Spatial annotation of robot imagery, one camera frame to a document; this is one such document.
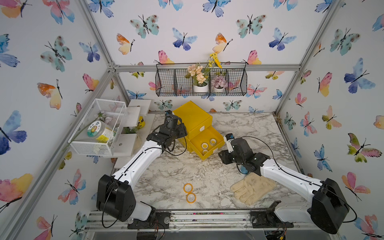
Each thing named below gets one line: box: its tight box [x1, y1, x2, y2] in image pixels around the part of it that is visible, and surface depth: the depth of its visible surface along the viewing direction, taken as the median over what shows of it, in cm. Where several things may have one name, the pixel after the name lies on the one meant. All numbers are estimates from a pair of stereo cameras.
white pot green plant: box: [121, 125, 141, 134], surface depth 97 cm
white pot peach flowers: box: [185, 64, 210, 93], surface depth 84 cm
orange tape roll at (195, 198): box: [186, 192, 197, 204], surface depth 82 cm
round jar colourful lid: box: [87, 120, 114, 142], surface depth 65 cm
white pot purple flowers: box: [211, 75, 229, 93], surface depth 90 cm
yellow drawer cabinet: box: [173, 100, 225, 161], surface depth 94 cm
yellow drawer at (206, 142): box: [189, 126, 225, 161], surface depth 94 cm
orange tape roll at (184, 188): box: [183, 183, 194, 193], surface depth 86 cm
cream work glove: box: [230, 172, 277, 206], surface depth 85 cm
